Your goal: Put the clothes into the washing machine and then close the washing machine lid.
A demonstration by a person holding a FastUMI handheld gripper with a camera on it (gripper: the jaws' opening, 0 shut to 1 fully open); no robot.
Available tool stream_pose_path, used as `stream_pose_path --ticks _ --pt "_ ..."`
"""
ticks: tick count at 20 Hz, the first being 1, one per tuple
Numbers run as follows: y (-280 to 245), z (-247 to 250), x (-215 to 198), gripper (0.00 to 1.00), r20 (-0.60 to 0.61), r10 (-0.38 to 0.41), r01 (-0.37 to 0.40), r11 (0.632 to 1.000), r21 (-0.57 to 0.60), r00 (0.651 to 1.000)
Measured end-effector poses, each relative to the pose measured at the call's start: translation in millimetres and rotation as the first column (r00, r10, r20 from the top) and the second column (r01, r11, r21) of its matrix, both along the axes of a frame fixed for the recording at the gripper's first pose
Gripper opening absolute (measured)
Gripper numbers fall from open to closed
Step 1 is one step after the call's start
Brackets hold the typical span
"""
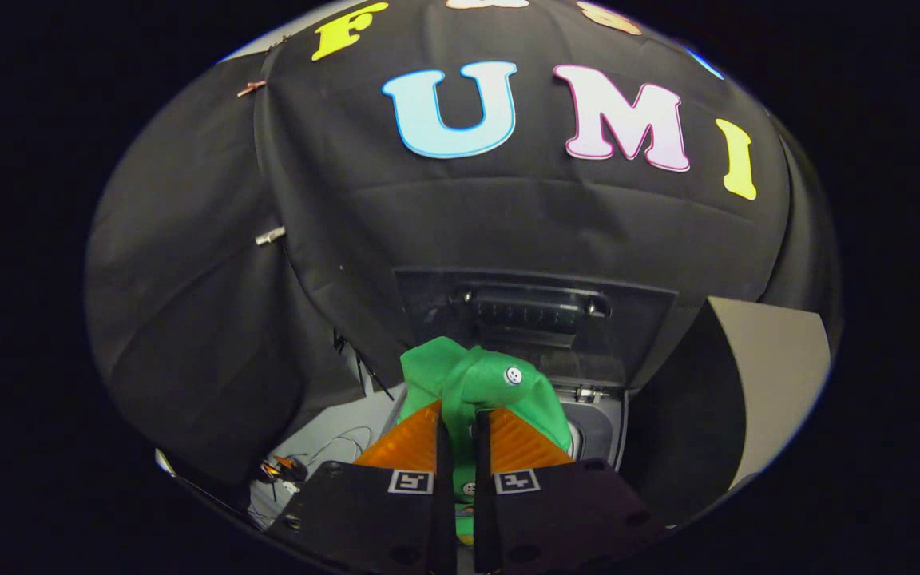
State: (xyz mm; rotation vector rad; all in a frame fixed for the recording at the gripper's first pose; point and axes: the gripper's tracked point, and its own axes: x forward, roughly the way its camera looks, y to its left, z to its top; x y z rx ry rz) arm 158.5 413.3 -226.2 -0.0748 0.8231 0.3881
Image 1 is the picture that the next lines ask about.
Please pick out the pink cloth clip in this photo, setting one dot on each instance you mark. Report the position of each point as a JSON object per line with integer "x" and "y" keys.
{"x": 251, "y": 88}

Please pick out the grey cabinet box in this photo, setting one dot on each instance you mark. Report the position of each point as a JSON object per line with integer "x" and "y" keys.
{"x": 771, "y": 375}

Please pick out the green polo shirt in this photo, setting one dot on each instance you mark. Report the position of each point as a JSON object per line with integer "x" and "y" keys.
{"x": 468, "y": 375}

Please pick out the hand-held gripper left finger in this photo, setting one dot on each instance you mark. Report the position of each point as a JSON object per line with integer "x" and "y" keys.
{"x": 372, "y": 519}

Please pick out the dark top-load washing machine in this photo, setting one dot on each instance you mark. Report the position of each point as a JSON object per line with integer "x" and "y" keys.
{"x": 532, "y": 319}

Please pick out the silver cloth clip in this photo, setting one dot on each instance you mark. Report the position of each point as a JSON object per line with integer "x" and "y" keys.
{"x": 270, "y": 235}

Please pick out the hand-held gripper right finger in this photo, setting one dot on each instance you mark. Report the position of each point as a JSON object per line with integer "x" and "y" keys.
{"x": 556, "y": 519}

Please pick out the black backdrop cloth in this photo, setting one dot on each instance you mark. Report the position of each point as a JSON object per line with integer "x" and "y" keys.
{"x": 524, "y": 216}

